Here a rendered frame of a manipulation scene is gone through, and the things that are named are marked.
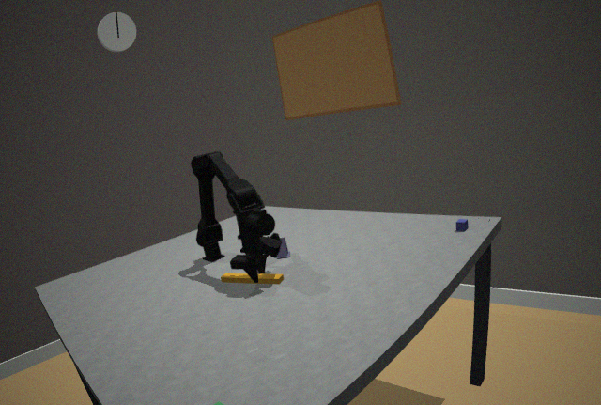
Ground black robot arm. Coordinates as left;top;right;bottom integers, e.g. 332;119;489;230
191;151;281;262

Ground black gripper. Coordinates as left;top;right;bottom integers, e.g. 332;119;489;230
230;232;269;283

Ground yellow bar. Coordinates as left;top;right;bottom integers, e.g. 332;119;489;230
221;273;284;284

